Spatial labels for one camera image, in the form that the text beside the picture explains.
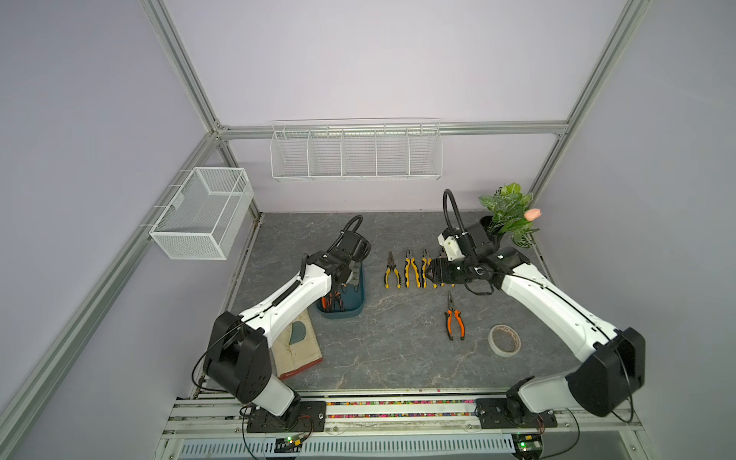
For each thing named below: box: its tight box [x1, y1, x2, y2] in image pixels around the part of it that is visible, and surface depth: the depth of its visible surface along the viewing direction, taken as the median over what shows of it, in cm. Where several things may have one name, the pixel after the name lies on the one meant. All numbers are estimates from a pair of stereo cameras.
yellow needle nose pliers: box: [384, 251, 402, 290], surface depth 104 cm
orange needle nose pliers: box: [444, 289, 466, 342], surface depth 91 cm
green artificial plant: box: [478, 182, 541, 250], surface depth 88 cm
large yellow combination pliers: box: [404, 248, 421, 289], surface depth 104 cm
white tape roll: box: [487, 323, 523, 358], surface depth 88 cm
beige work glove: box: [271, 308, 323, 381], surface depth 86 cm
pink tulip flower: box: [524, 207, 543, 222], surface depth 83 cm
